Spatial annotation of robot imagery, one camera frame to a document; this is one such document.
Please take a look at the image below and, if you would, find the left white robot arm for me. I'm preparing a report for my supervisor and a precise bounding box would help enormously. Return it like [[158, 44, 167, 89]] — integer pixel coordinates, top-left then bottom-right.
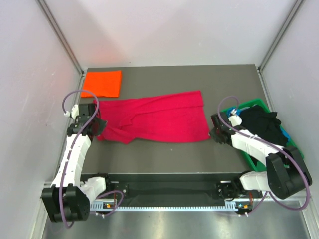
[[41, 103, 113, 223]]

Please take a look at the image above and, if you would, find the folded orange t shirt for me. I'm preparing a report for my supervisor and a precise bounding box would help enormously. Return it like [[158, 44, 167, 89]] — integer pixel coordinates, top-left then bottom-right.
[[82, 70, 122, 98]]

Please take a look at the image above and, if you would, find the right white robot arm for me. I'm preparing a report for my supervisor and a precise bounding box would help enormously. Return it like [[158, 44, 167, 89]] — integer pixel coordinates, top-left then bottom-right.
[[210, 112, 313, 199]]

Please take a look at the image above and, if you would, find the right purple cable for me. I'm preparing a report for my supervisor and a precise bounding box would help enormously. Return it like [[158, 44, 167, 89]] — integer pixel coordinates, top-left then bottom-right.
[[217, 96, 312, 217]]

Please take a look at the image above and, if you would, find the aluminium frame post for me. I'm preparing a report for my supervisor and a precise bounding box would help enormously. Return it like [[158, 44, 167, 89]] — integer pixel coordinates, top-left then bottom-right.
[[35, 0, 84, 76], [257, 0, 305, 74]]

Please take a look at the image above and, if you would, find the black t shirt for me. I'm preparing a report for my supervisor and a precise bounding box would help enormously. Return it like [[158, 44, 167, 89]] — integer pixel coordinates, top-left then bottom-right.
[[240, 105, 289, 146]]

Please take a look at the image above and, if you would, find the slotted grey cable duct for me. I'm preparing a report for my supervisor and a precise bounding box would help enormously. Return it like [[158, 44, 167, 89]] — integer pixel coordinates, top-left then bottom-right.
[[89, 201, 252, 212]]

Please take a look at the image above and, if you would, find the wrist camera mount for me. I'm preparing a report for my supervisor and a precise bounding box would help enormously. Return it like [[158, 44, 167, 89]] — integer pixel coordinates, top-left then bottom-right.
[[64, 104, 79, 120], [228, 115, 242, 127]]

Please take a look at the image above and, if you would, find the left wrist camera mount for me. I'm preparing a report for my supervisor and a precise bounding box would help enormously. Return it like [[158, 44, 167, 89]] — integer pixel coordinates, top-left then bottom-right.
[[64, 104, 79, 120]]

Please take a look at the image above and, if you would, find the left aluminium frame post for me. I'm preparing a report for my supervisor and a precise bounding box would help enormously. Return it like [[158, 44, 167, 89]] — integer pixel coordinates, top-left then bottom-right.
[[35, 0, 84, 76]]

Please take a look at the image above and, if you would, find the blue t shirt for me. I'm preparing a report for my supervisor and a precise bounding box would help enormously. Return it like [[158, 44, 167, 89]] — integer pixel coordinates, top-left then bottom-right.
[[226, 107, 242, 117]]

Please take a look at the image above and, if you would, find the red t shirt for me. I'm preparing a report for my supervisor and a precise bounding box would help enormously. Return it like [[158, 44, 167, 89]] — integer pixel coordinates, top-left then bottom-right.
[[97, 91, 209, 144]]

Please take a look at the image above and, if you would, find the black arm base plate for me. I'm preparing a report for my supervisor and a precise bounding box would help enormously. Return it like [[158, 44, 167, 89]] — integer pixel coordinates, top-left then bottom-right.
[[81, 173, 262, 207]]

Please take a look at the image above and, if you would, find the right aluminium frame post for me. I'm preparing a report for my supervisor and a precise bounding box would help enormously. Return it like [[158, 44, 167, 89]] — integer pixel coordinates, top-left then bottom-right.
[[257, 0, 305, 74]]

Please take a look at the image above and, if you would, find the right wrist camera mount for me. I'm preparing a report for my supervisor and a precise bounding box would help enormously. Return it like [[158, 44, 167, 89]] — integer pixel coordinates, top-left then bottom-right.
[[228, 115, 242, 127]]

